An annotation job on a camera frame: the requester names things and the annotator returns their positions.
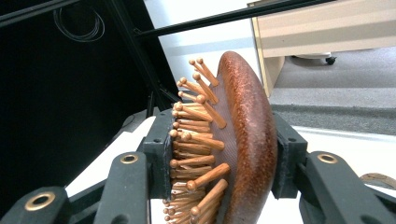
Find light wooden office desk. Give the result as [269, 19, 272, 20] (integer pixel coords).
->
[247, 0, 396, 98]

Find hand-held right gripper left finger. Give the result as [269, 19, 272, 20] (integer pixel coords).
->
[136, 108, 176, 201]

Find white office chair base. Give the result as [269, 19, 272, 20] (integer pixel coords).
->
[290, 51, 338, 66]

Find wooden hairbrush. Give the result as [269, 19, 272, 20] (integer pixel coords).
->
[162, 50, 279, 224]

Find coiled black cable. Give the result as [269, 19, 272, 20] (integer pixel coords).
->
[52, 6, 106, 44]

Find black metal frame bar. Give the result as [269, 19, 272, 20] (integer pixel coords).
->
[134, 0, 337, 40]
[0, 0, 78, 28]

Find brown patterned round object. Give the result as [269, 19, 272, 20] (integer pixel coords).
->
[360, 173, 396, 190]

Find black curtain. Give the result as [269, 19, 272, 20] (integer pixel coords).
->
[0, 0, 176, 218]

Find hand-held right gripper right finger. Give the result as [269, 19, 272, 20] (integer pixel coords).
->
[271, 112, 309, 200]

